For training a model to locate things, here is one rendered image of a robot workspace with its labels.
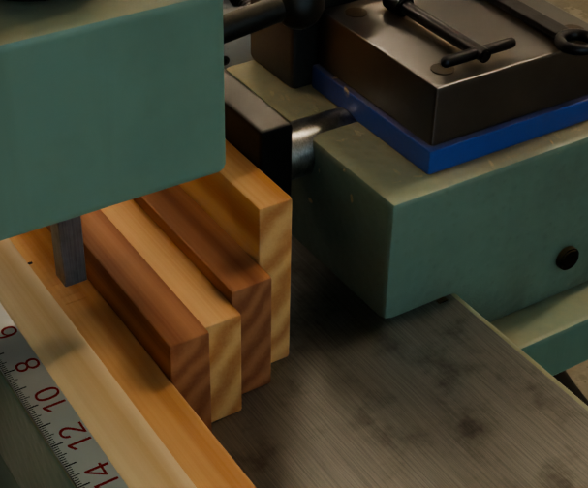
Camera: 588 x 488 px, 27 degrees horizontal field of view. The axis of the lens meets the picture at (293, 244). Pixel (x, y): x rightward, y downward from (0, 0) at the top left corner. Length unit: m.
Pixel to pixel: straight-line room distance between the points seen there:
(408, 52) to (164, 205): 0.12
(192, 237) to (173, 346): 0.07
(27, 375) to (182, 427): 0.05
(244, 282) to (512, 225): 0.14
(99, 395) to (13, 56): 0.12
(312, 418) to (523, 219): 0.14
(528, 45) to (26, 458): 0.27
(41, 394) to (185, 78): 0.11
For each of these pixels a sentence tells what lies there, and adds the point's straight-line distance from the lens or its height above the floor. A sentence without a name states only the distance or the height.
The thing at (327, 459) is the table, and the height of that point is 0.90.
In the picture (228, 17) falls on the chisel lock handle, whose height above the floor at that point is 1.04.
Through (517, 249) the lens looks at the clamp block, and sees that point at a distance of 0.56.
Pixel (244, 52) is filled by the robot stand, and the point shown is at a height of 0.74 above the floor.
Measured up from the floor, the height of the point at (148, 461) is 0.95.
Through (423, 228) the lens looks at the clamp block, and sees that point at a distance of 0.51.
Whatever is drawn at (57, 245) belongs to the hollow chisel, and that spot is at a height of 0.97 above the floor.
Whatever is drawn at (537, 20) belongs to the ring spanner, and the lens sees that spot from 0.55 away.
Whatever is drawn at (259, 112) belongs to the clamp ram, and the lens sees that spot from 0.48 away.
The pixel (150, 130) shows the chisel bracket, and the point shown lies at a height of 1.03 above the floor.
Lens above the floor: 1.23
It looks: 36 degrees down
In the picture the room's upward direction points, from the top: 1 degrees clockwise
